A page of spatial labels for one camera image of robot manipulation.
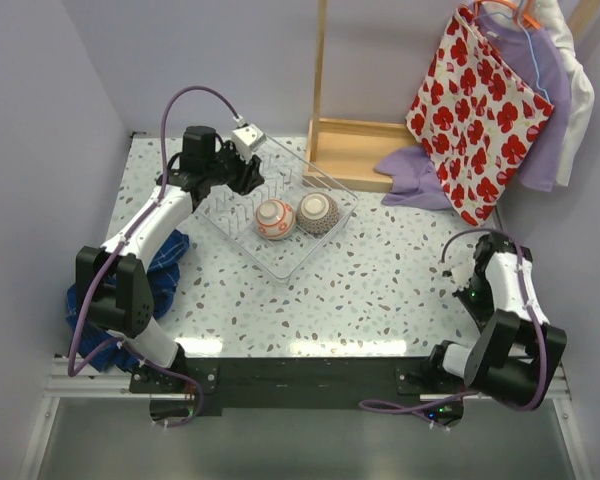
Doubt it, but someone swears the orange floral pattern bowl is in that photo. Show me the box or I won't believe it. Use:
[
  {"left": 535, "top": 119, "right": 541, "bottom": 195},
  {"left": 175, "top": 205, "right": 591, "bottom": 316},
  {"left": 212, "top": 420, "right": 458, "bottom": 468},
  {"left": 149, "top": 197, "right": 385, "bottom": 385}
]
[{"left": 255, "top": 198, "right": 296, "bottom": 241}]

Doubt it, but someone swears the white wire dish rack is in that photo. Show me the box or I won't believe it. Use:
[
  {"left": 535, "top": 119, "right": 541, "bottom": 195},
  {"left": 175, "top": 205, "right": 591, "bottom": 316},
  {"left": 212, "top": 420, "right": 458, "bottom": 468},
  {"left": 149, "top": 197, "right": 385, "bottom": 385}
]
[{"left": 198, "top": 137, "right": 358, "bottom": 281}]

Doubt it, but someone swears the brown lattice pattern bowl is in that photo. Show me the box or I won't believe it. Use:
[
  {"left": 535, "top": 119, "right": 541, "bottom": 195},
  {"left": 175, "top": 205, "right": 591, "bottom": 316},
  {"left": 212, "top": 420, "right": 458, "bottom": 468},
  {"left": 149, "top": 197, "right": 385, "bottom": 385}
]
[{"left": 296, "top": 193, "right": 340, "bottom": 235}]

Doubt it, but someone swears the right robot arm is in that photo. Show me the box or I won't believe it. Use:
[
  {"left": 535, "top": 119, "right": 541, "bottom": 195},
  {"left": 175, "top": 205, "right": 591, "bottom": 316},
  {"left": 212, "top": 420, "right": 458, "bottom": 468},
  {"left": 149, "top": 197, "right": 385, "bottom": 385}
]
[{"left": 425, "top": 228, "right": 567, "bottom": 411}]

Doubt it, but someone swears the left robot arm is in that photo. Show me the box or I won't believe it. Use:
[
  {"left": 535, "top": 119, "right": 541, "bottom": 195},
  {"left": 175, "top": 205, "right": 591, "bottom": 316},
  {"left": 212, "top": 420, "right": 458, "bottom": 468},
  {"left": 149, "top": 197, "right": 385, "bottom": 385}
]
[{"left": 68, "top": 125, "right": 267, "bottom": 392}]

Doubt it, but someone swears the wooden clothes stand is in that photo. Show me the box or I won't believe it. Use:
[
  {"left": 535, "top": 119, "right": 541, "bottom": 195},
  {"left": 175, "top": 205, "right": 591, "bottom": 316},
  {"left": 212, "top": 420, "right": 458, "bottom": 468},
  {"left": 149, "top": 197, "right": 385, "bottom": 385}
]
[{"left": 304, "top": 1, "right": 416, "bottom": 193}]

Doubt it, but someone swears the red poppy print tote bag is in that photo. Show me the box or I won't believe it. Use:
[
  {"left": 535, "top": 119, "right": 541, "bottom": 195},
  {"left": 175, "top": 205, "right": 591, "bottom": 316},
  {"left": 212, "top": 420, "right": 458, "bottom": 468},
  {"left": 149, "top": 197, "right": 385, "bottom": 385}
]
[{"left": 405, "top": 5, "right": 554, "bottom": 226}]

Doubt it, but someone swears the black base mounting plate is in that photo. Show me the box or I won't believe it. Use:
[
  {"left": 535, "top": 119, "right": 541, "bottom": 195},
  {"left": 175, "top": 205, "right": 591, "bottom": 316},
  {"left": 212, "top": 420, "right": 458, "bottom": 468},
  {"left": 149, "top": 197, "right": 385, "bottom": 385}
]
[{"left": 129, "top": 357, "right": 463, "bottom": 421}]

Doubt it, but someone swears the blue plaid cloth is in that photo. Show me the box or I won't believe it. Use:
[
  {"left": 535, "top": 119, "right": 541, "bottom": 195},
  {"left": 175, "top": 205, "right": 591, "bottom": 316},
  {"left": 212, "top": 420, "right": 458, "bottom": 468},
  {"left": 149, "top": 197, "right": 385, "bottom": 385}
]
[{"left": 66, "top": 229, "right": 191, "bottom": 372}]

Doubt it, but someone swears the blue clothes hanger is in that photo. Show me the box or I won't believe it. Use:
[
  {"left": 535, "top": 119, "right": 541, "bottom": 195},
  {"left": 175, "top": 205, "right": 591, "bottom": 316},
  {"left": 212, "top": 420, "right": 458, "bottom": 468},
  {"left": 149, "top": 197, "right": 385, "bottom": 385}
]
[{"left": 514, "top": 0, "right": 551, "bottom": 102}]

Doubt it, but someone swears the purple t-shirt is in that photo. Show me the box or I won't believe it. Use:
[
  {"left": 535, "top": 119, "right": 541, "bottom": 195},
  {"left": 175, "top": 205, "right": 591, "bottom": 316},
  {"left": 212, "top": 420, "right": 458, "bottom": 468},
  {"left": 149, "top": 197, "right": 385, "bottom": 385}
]
[{"left": 374, "top": 9, "right": 573, "bottom": 209}]

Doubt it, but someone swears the orange clothes hanger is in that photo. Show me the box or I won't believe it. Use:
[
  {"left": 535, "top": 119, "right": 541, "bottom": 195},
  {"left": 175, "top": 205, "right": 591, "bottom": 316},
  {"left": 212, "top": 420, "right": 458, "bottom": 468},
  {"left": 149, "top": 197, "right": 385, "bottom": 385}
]
[{"left": 474, "top": 0, "right": 541, "bottom": 29}]

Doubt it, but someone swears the white garment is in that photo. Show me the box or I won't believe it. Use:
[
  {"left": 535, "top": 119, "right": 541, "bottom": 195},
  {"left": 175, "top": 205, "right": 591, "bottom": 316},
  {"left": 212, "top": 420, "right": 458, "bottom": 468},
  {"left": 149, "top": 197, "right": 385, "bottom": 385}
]
[{"left": 534, "top": 0, "right": 595, "bottom": 187}]

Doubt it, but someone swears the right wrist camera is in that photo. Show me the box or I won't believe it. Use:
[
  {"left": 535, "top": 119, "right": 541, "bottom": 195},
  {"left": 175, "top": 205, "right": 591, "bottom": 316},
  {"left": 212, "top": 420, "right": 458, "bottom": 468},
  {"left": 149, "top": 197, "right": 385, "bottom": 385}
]
[{"left": 442, "top": 263, "right": 474, "bottom": 290}]

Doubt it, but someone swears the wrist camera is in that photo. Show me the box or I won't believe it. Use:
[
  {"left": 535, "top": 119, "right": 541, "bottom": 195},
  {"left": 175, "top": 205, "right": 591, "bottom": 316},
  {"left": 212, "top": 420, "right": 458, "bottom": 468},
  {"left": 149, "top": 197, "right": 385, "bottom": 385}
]
[
  {"left": 442, "top": 263, "right": 474, "bottom": 290},
  {"left": 231, "top": 125, "right": 267, "bottom": 161}
]

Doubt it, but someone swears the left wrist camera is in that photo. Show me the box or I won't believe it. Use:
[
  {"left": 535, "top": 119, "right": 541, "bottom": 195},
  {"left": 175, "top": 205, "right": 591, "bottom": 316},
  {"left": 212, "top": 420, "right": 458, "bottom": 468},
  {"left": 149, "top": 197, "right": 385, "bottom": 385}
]
[{"left": 231, "top": 125, "right": 267, "bottom": 161}]

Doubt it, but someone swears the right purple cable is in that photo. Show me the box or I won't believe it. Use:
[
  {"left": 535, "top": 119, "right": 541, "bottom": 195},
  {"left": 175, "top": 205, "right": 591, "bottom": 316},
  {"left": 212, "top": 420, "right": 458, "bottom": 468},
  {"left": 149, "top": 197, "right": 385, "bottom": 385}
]
[{"left": 358, "top": 228, "right": 551, "bottom": 420}]

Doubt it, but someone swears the purple cable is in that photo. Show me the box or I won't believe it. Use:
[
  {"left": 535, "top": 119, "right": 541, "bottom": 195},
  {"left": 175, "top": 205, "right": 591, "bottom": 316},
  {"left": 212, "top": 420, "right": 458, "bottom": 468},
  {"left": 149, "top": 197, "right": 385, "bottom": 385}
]
[
  {"left": 358, "top": 228, "right": 551, "bottom": 420},
  {"left": 67, "top": 85, "right": 246, "bottom": 428}
]

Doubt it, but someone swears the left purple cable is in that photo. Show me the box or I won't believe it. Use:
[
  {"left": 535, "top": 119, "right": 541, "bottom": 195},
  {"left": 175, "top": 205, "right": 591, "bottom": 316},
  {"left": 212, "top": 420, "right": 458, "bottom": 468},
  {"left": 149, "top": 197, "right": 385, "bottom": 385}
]
[{"left": 67, "top": 85, "right": 246, "bottom": 428}]

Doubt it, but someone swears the aluminium rail frame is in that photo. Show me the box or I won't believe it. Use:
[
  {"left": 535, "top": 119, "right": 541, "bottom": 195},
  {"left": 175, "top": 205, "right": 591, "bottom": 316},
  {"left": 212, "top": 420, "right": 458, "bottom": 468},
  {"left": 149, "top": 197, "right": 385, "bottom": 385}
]
[{"left": 17, "top": 352, "right": 594, "bottom": 480}]

